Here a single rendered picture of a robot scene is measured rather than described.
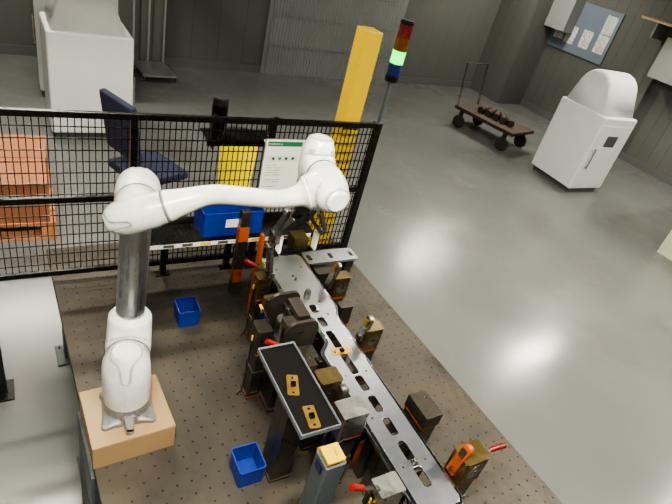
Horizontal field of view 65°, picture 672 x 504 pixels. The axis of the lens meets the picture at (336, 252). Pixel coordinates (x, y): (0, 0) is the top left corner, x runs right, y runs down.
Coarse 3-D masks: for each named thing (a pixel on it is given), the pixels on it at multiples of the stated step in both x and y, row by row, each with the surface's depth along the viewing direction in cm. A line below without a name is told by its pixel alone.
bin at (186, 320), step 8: (192, 296) 248; (176, 304) 241; (184, 304) 248; (192, 304) 251; (176, 312) 243; (184, 312) 251; (192, 312) 240; (176, 320) 244; (184, 320) 241; (192, 320) 243
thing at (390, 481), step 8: (392, 472) 163; (376, 480) 159; (384, 480) 160; (392, 480) 160; (400, 480) 161; (384, 488) 158; (392, 488) 158; (400, 488) 159; (368, 496) 161; (376, 496) 157; (384, 496) 155; (392, 496) 157; (400, 496) 160
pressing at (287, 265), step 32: (288, 256) 256; (288, 288) 236; (320, 288) 241; (320, 352) 207; (352, 352) 211; (352, 384) 197; (384, 384) 201; (384, 416) 188; (384, 448) 177; (416, 448) 180; (416, 480) 169; (448, 480) 172
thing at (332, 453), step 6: (330, 444) 154; (336, 444) 154; (324, 450) 152; (330, 450) 152; (336, 450) 153; (324, 456) 150; (330, 456) 151; (336, 456) 151; (342, 456) 152; (330, 462) 149; (336, 462) 150
